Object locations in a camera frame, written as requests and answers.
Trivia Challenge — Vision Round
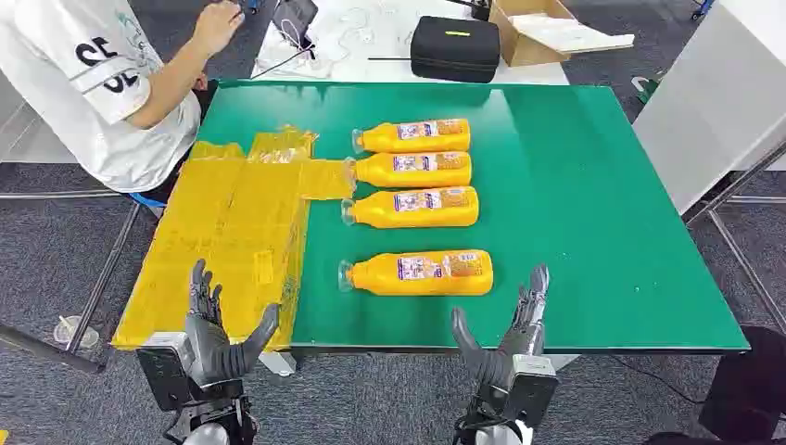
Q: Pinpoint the white table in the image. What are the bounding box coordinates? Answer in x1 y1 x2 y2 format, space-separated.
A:
251 0 571 86

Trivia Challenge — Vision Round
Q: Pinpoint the clear plastic cup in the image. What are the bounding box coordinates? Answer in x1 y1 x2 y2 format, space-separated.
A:
53 315 101 350

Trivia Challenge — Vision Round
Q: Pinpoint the green table mat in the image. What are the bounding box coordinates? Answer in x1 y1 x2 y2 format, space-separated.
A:
196 80 752 354

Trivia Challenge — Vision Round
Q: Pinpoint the black floor cable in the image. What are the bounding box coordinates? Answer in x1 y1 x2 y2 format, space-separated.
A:
611 354 704 407

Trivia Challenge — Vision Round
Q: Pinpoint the black zip case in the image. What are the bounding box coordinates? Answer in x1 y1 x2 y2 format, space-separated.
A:
409 16 501 84

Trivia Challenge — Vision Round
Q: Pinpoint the white foam board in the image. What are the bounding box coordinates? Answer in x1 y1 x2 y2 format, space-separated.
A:
509 13 636 56

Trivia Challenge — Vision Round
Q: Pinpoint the dark tablet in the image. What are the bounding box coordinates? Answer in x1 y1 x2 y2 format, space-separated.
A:
272 0 319 47

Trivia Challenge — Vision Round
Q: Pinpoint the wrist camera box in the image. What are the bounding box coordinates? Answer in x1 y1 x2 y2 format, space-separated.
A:
135 331 197 412
500 354 560 428

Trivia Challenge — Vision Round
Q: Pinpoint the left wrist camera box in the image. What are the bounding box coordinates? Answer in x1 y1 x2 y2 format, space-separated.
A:
135 331 197 412

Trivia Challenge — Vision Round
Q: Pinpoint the orange drink bottle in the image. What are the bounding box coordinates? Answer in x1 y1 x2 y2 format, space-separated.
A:
351 118 472 156
336 248 495 298
343 151 474 190
340 186 480 230

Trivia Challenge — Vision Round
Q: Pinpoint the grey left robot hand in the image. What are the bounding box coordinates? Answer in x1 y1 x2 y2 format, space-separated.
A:
185 259 281 389

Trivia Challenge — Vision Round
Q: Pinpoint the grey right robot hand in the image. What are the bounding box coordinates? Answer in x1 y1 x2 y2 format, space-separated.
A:
450 263 551 389

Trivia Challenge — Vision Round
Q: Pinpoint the white partition panel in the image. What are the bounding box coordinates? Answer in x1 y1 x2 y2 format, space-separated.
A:
632 0 786 215

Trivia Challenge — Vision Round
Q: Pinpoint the metal floor frame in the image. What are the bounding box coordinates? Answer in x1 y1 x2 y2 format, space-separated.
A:
0 190 143 375

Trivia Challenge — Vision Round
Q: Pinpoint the black box on floor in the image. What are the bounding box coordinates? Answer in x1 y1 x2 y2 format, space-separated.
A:
700 325 786 442

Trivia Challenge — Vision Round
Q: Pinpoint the person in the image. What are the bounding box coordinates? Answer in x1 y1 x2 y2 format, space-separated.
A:
0 0 247 207

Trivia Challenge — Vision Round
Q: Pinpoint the metal panel frame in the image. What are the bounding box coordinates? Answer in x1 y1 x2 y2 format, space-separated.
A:
682 144 786 333

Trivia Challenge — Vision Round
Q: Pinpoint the cardboard box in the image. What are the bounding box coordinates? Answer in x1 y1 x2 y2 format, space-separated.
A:
488 0 578 68

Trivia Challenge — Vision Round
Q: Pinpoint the white table foot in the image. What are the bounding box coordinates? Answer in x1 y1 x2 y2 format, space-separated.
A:
258 350 298 377

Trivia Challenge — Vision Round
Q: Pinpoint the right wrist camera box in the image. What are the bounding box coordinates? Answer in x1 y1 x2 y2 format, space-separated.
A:
500 354 560 428

